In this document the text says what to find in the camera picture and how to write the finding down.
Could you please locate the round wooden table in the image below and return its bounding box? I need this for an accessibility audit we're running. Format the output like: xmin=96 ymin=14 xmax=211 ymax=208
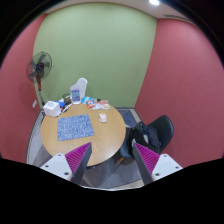
xmin=41 ymin=104 xmax=126 ymax=166

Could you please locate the white wall outlet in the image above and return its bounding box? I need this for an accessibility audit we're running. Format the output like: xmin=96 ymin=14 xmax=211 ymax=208
xmin=32 ymin=100 xmax=37 ymax=108

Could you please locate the ceiling light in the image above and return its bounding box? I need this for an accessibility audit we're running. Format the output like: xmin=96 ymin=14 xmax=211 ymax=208
xmin=149 ymin=0 xmax=160 ymax=6

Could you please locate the black standing fan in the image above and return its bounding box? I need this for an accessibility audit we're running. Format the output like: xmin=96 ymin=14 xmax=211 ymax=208
xmin=26 ymin=51 xmax=52 ymax=105

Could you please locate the white tissue box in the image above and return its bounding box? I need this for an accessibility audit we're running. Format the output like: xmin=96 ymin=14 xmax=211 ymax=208
xmin=43 ymin=101 xmax=61 ymax=117

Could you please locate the light blue packet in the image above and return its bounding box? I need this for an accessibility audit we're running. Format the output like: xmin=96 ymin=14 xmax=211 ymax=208
xmin=81 ymin=97 xmax=90 ymax=104

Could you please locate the clear plastic jug with label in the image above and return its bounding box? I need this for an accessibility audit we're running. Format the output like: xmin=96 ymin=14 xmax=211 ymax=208
xmin=70 ymin=78 xmax=88 ymax=104

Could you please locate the black backpack on chair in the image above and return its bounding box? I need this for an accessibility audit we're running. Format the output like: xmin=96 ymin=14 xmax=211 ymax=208
xmin=131 ymin=122 xmax=160 ymax=153

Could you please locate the orange snack packet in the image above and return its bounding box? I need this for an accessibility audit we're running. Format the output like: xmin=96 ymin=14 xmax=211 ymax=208
xmin=87 ymin=100 xmax=110 ymax=110

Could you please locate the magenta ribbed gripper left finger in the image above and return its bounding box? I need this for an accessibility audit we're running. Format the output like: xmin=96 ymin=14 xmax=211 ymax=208
xmin=41 ymin=143 xmax=92 ymax=185

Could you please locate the black office chair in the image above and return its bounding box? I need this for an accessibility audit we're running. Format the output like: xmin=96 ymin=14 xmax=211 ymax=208
xmin=116 ymin=115 xmax=174 ymax=165

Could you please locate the dark small box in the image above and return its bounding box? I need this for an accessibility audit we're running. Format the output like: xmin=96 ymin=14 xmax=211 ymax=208
xmin=63 ymin=94 xmax=71 ymax=105

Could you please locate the blue patterned mouse pad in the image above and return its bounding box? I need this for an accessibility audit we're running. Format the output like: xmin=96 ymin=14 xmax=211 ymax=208
xmin=57 ymin=114 xmax=94 ymax=141

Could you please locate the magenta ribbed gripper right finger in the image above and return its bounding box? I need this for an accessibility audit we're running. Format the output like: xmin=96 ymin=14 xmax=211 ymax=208
xmin=133 ymin=143 xmax=182 ymax=185

